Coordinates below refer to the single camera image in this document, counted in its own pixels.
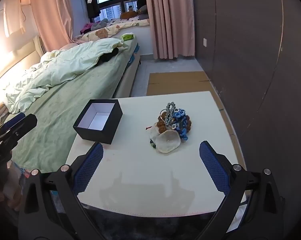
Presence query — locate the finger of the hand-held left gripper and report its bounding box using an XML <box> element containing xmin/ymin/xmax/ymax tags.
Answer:
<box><xmin>0</xmin><ymin>112</ymin><xmax>26</xmax><ymax>137</ymax></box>
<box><xmin>0</xmin><ymin>114</ymin><xmax>38</xmax><ymax>146</ymax></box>

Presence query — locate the white hanging cloth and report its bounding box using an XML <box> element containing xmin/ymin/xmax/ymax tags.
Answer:
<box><xmin>3</xmin><ymin>0</ymin><xmax>26</xmax><ymax>38</ymax></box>

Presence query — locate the window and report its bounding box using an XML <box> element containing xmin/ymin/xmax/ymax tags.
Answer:
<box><xmin>84</xmin><ymin>0</ymin><xmax>147</xmax><ymax>23</ymax></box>

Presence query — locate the pink pillow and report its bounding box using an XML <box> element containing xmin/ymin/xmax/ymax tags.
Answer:
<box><xmin>59</xmin><ymin>42</ymin><xmax>77</xmax><ymax>52</ymax></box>

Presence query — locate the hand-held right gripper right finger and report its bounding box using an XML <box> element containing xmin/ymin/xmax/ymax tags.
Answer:
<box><xmin>199</xmin><ymin>140</ymin><xmax>286</xmax><ymax>240</ymax></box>

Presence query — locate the black garment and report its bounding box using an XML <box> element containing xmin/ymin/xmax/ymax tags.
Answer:
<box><xmin>98</xmin><ymin>47</ymin><xmax>119</xmax><ymax>63</ymax></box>

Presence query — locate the bear print blanket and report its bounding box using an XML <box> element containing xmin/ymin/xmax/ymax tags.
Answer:
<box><xmin>73</xmin><ymin>19</ymin><xmax>151</xmax><ymax>43</ymax></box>

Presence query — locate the white shell disc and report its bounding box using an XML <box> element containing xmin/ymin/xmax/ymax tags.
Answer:
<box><xmin>156</xmin><ymin>129</ymin><xmax>181</xmax><ymax>154</ymax></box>

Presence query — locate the silver bangle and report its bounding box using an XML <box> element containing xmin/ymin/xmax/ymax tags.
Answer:
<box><xmin>159</xmin><ymin>109</ymin><xmax>171</xmax><ymax>123</ymax></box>

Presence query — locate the brown plush toy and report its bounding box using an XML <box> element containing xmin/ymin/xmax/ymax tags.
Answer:
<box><xmin>120</xmin><ymin>6</ymin><xmax>138</xmax><ymax>20</ymax></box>

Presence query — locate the blue bead bracelet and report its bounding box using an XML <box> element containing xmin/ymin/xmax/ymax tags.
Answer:
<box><xmin>172</xmin><ymin>108</ymin><xmax>189</xmax><ymax>140</ymax></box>

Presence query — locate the dark pillow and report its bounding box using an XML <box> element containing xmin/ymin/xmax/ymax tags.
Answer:
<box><xmin>137</xmin><ymin>0</ymin><xmax>151</xmax><ymax>20</ymax></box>

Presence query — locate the grey crystal bead bracelet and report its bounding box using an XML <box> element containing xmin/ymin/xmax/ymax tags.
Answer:
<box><xmin>164</xmin><ymin>102</ymin><xmax>177</xmax><ymax>130</ymax></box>

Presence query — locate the grey plush toy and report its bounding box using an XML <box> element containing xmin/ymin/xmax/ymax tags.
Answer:
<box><xmin>92</xmin><ymin>19</ymin><xmax>108</xmax><ymax>30</ymax></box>

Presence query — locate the cardboard sheet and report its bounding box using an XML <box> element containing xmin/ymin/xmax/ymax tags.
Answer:
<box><xmin>146</xmin><ymin>71</ymin><xmax>243</xmax><ymax>155</ymax></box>

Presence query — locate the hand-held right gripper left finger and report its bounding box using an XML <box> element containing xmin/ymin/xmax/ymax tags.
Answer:
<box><xmin>18</xmin><ymin>142</ymin><xmax>104</xmax><ymax>240</ymax></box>

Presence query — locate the bed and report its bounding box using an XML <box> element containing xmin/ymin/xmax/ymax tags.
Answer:
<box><xmin>0</xmin><ymin>34</ymin><xmax>142</xmax><ymax>173</ymax></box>

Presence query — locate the light green duvet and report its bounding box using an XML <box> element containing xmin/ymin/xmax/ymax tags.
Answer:
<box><xmin>5</xmin><ymin>38</ymin><xmax>128</xmax><ymax>114</ymax></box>

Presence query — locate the patterned cloth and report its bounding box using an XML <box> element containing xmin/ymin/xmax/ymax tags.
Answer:
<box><xmin>7</xmin><ymin>159</ymin><xmax>28</xmax><ymax>210</ymax></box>

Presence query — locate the black gift box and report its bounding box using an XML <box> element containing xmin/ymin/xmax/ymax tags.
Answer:
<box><xmin>73</xmin><ymin>99</ymin><xmax>123</xmax><ymax>145</ymax></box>

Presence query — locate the pink curtain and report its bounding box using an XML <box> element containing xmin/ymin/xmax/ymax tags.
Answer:
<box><xmin>29</xmin><ymin>0</ymin><xmax>74</xmax><ymax>53</ymax></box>
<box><xmin>144</xmin><ymin>0</ymin><xmax>197</xmax><ymax>60</ymax></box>

